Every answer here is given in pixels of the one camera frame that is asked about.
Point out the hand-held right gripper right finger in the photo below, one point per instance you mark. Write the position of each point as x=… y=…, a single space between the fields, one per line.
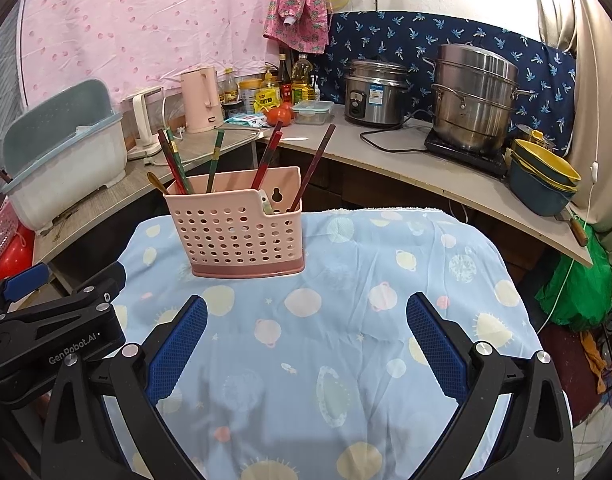
x=435 y=345

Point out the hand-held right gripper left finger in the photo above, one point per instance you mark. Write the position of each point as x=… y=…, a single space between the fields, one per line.
x=178 y=345

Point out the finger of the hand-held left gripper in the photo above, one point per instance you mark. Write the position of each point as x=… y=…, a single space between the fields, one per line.
x=86 y=295
x=28 y=281

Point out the pink plastic utensil basket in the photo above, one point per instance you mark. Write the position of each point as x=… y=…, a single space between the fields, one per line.
x=236 y=235

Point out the dark red-brown chopstick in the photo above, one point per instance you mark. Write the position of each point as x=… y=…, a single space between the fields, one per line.
x=169 y=160

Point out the red chopstick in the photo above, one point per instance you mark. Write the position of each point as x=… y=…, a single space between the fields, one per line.
x=267 y=155

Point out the dark brown chopstick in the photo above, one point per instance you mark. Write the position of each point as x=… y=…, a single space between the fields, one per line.
x=311 y=167

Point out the red plastic basin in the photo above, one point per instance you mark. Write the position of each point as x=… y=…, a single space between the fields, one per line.
x=13 y=260

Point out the blue printed table cloth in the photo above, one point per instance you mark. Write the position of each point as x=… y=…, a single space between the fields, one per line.
x=336 y=310

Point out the dark brown stick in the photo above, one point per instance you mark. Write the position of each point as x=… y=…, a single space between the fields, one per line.
x=1 y=172

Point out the grey-blue dish drainer box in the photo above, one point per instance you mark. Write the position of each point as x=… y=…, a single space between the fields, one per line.
x=66 y=170

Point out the green plastic bag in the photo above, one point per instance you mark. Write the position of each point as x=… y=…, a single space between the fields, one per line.
x=580 y=290

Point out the orange cloth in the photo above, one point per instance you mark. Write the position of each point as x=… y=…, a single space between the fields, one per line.
x=593 y=355

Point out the grey patterned cloth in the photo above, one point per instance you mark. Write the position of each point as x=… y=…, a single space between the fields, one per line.
x=6 y=110

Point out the white electric jug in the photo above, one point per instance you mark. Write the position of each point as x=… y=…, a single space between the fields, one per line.
x=143 y=120

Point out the green patterned chopstick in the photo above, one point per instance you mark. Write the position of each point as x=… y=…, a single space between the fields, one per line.
x=215 y=160

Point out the black induction cooktop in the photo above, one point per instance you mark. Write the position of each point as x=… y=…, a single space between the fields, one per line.
x=465 y=160

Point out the yellow bowl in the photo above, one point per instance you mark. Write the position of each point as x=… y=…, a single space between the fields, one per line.
x=545 y=165

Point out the pink electric kettle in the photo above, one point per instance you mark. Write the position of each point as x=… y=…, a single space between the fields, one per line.
x=201 y=100

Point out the blue and white tissue pack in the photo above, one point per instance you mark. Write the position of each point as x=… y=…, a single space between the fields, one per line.
x=246 y=120

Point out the pale flat utensil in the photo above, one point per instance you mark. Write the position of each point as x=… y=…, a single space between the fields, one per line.
x=293 y=138

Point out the steel steamer pot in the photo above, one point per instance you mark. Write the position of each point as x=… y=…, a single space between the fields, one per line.
x=475 y=105

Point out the red tomato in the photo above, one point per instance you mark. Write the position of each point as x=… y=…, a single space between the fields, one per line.
x=277 y=116

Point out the steel rice cooker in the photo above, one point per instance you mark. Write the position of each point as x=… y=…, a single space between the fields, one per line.
x=375 y=95

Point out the white and yellow can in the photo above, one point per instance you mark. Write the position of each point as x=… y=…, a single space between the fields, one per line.
x=248 y=94

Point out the yellow seasoning packet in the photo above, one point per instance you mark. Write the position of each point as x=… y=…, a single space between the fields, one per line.
x=266 y=100

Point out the clear food container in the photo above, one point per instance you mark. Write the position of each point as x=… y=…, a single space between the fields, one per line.
x=313 y=112

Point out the pink dotted curtain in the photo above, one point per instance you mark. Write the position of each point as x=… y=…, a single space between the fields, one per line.
x=136 y=20

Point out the dark sauce bottle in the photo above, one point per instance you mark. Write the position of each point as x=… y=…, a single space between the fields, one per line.
x=284 y=77

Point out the yellow oil bottle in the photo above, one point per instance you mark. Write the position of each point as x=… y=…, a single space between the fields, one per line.
x=302 y=77

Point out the beige curtain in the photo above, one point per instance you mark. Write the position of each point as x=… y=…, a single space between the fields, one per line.
x=595 y=85

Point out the navy printed cloth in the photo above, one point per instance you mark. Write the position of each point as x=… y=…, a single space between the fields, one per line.
x=410 y=40

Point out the pink floral garment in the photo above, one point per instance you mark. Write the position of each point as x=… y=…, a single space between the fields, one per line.
x=296 y=5

